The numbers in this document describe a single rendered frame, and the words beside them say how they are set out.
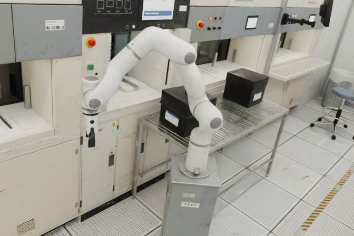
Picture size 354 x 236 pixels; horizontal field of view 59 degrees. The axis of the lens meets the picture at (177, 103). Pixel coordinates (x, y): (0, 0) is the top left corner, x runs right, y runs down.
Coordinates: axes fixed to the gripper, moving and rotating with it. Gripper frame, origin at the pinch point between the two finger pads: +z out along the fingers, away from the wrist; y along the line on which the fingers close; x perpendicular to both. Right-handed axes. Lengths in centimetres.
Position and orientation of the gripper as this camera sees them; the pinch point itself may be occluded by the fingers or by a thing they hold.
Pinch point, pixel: (90, 140)
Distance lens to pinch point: 155.6
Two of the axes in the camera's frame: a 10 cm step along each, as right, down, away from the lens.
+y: -3.6, -4.2, 8.3
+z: -1.3, 9.1, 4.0
